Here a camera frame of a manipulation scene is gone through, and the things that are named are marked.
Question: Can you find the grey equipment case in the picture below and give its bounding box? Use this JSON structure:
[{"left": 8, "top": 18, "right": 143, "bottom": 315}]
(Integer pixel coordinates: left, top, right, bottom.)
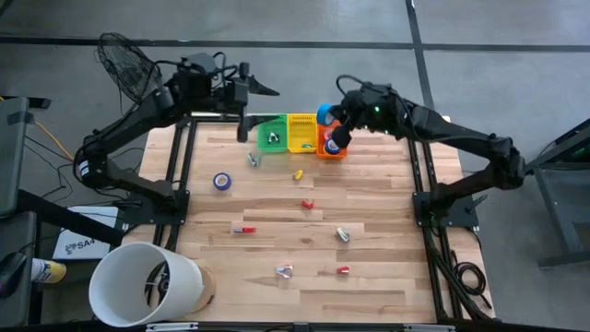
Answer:
[{"left": 0, "top": 95, "right": 31, "bottom": 217}]

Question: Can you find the brown cardboard ring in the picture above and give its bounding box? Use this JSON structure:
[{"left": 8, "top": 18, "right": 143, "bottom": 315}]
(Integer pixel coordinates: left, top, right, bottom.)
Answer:
[{"left": 191, "top": 266, "right": 217, "bottom": 314}]

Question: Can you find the orange plastic basket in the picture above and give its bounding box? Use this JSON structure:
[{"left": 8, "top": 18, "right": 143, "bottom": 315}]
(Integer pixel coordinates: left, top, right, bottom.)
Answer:
[{"left": 315, "top": 120, "right": 348, "bottom": 161}]

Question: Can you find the black computer mouse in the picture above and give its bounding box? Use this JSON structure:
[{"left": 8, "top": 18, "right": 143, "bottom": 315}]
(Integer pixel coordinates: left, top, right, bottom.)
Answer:
[{"left": 0, "top": 251, "right": 28, "bottom": 299}]

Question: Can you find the white printed box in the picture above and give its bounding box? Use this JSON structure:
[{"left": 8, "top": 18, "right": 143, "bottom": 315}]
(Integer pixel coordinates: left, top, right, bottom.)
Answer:
[{"left": 52, "top": 205, "right": 122, "bottom": 261}]

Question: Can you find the silver metal bracket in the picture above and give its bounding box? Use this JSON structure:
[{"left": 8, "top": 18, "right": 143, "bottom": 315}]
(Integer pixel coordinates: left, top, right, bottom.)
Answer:
[
  {"left": 403, "top": 324, "right": 456, "bottom": 332},
  {"left": 146, "top": 322, "right": 199, "bottom": 332}
]

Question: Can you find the black cable coil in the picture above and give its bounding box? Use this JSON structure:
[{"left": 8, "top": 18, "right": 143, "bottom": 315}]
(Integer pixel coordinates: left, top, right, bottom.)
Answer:
[{"left": 449, "top": 248, "right": 493, "bottom": 311}]

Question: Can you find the yellow plastic basket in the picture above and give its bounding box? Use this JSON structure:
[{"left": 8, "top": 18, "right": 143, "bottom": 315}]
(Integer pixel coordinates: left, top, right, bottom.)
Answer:
[{"left": 286, "top": 113, "right": 319, "bottom": 154}]

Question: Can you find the light blue tape roll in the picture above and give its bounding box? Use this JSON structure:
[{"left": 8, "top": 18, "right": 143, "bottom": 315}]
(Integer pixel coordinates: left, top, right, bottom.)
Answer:
[{"left": 316, "top": 102, "right": 336, "bottom": 127}]

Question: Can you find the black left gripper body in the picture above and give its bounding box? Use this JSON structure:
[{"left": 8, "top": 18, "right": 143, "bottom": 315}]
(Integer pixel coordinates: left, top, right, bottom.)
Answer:
[{"left": 223, "top": 62, "right": 251, "bottom": 143}]

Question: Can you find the black metal beam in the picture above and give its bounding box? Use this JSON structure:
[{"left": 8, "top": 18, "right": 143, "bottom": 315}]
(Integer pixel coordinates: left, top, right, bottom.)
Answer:
[{"left": 17, "top": 188, "right": 126, "bottom": 248}]

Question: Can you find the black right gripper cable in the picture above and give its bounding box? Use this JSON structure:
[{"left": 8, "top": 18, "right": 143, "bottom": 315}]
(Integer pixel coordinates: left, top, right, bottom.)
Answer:
[{"left": 335, "top": 73, "right": 370, "bottom": 101}]

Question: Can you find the yellow spray can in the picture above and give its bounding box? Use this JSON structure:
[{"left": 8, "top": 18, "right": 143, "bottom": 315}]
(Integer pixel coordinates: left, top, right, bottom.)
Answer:
[{"left": 30, "top": 257, "right": 68, "bottom": 284}]

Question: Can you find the green plastic basket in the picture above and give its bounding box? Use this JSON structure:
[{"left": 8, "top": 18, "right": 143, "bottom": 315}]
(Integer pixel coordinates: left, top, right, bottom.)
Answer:
[{"left": 256, "top": 113, "right": 289, "bottom": 154}]

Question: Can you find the purple tape roll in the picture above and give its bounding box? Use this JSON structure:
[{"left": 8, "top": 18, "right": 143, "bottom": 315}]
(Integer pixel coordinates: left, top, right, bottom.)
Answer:
[{"left": 212, "top": 172, "right": 232, "bottom": 192}]

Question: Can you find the black aluminium table frame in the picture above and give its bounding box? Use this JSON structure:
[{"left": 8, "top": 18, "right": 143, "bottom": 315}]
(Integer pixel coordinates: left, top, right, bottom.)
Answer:
[{"left": 151, "top": 113, "right": 497, "bottom": 324}]

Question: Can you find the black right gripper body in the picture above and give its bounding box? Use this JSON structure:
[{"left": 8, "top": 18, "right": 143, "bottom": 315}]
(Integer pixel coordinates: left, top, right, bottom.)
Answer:
[{"left": 334, "top": 82, "right": 377, "bottom": 133}]

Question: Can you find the black floor fan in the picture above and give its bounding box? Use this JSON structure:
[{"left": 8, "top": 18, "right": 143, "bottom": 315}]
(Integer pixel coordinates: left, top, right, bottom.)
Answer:
[{"left": 95, "top": 31, "right": 160, "bottom": 110}]

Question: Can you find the large white cylinder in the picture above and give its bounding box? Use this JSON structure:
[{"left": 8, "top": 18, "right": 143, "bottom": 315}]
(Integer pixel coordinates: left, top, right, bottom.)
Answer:
[{"left": 88, "top": 241, "right": 205, "bottom": 328}]

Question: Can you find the black metal stand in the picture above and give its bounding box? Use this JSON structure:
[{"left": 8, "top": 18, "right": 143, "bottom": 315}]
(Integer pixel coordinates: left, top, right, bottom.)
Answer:
[{"left": 525, "top": 117, "right": 590, "bottom": 268}]

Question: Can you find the yellow cable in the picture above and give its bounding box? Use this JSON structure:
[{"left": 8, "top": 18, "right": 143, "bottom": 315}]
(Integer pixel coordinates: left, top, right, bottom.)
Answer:
[{"left": 31, "top": 120, "right": 76, "bottom": 161}]

